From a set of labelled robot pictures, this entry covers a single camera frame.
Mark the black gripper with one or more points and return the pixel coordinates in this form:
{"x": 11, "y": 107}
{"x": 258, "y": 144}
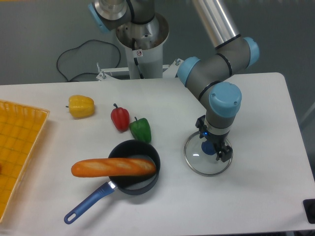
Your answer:
{"x": 216, "y": 136}

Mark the glass pot lid blue knob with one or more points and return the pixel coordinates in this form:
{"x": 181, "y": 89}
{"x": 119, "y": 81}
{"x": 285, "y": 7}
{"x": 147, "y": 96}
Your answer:
{"x": 201, "y": 157}

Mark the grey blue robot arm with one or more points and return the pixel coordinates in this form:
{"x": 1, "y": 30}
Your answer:
{"x": 206, "y": 80}

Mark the green toy bell pepper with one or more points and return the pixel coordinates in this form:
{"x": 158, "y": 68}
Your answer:
{"x": 141, "y": 130}

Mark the toy baguette bread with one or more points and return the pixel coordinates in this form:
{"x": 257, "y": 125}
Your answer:
{"x": 107, "y": 167}

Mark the black device at table edge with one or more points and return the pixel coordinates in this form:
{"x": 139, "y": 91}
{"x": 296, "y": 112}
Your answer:
{"x": 309, "y": 206}

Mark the red toy bell pepper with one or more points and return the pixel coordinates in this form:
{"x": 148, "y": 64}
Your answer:
{"x": 120, "y": 118}

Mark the yellow toy bell pepper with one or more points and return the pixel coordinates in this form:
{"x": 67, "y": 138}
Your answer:
{"x": 81, "y": 106}

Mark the yellow plastic basket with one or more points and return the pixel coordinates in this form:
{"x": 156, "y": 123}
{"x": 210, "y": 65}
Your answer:
{"x": 20, "y": 128}

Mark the dark saucepan blue handle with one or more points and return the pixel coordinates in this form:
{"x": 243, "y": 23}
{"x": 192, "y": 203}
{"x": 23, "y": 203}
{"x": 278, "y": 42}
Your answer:
{"x": 127, "y": 184}

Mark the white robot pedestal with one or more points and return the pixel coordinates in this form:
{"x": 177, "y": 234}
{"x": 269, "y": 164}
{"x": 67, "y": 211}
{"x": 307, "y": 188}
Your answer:
{"x": 143, "y": 44}

